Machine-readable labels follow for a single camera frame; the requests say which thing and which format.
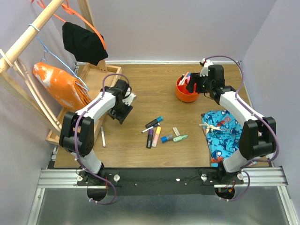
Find black cap white marker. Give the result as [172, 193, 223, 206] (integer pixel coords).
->
[101, 126, 106, 148]

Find green highlighter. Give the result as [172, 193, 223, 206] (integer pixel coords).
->
[173, 135, 188, 143]

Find blue cap grey glue stick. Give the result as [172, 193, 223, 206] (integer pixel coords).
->
[161, 134, 173, 143]

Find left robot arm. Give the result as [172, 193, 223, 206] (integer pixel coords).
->
[59, 79, 136, 185]

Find pink cap white marker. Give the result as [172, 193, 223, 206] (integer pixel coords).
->
[181, 72, 190, 81]

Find blue wire hanger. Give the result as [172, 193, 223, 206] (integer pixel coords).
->
[29, 23, 89, 92]

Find wooden tray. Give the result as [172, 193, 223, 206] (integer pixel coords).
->
[46, 62, 122, 145]

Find small beige eraser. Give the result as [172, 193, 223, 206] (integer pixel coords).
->
[172, 127, 180, 136]

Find white marker thin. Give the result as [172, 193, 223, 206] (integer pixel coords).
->
[141, 123, 160, 133]

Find orange round organizer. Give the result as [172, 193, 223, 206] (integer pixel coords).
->
[175, 75, 199, 103]

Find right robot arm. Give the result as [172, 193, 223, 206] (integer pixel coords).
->
[186, 61, 279, 184]

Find blue cap black highlighter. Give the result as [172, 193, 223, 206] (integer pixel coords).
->
[145, 116, 163, 128]

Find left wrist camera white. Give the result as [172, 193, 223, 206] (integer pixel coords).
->
[122, 93, 137, 106]

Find blue shark print shorts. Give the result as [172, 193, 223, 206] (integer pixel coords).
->
[199, 110, 242, 167]

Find black cloth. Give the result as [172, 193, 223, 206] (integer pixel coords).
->
[62, 22, 108, 66]

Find orange hanger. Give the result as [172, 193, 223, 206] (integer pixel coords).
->
[30, 0, 107, 50]

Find aluminium rail frame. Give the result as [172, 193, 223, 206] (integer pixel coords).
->
[28, 167, 300, 225]

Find pink cap glue stick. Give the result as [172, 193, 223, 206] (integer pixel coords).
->
[185, 75, 190, 84]

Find orange tie-dye cloth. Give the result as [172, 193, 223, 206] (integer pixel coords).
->
[32, 62, 91, 110]

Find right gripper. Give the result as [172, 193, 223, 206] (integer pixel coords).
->
[185, 72, 213, 93]

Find wooden clothes rack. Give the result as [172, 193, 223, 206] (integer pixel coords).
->
[0, 0, 96, 136]

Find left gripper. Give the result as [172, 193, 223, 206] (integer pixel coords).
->
[107, 100, 134, 125]

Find blue cap white marker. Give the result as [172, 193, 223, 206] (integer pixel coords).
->
[178, 77, 185, 86]

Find purple cap black highlighter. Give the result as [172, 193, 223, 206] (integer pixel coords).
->
[146, 129, 154, 149]

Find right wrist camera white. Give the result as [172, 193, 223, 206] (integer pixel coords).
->
[200, 58, 213, 77]

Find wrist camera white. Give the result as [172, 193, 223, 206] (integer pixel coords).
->
[200, 58, 213, 77]
[122, 93, 137, 106]

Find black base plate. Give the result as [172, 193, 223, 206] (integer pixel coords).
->
[77, 167, 244, 201]

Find yellow cap pink highlighter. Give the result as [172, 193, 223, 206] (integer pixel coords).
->
[151, 127, 161, 148]

